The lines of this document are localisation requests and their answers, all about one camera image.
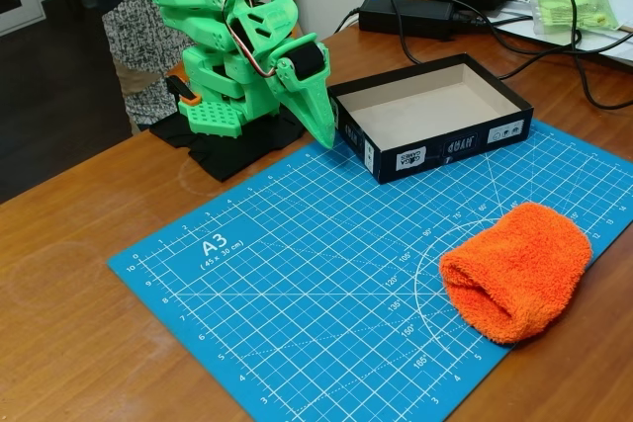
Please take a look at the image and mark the black power adapter blue light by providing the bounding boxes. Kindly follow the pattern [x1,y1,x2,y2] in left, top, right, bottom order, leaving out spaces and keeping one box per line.
[357,0,455,42]

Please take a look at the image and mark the thin black adapter cable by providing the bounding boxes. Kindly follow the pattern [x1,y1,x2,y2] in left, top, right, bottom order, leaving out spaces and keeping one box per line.
[334,5,362,36]

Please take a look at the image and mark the white paper sheets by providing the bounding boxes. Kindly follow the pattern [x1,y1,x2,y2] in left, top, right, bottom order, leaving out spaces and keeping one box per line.
[497,0,633,68]

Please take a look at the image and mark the red white black servo cable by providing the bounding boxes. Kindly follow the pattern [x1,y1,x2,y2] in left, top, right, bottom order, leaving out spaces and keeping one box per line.
[221,0,299,80]

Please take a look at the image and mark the blue A3 cutting mat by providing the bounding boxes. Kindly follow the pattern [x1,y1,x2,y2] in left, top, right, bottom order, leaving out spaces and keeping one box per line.
[107,118,633,422]

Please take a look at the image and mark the black power cable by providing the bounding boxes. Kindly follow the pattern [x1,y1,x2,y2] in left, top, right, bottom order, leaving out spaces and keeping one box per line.
[497,0,583,82]
[452,6,633,55]
[390,0,476,65]
[573,45,633,110]

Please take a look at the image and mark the dark blue cardboard box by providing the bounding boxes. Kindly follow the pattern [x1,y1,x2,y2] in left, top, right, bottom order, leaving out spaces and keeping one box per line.
[326,52,535,186]

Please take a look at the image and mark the orange and black clamp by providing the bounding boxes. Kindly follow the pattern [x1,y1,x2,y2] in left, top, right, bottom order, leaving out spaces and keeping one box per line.
[165,74,202,108]

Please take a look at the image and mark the orange terry wristband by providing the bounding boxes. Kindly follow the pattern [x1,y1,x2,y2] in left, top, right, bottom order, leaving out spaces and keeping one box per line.
[438,202,593,346]

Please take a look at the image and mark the plastic bag of green parts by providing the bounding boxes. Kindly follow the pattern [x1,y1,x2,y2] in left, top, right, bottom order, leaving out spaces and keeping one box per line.
[531,0,622,39]

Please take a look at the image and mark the person in speckled grey garment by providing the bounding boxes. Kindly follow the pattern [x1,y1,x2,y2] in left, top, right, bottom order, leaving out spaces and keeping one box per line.
[81,0,298,132]

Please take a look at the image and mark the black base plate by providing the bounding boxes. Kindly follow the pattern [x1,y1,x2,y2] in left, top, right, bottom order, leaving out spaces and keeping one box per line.
[147,110,306,184]

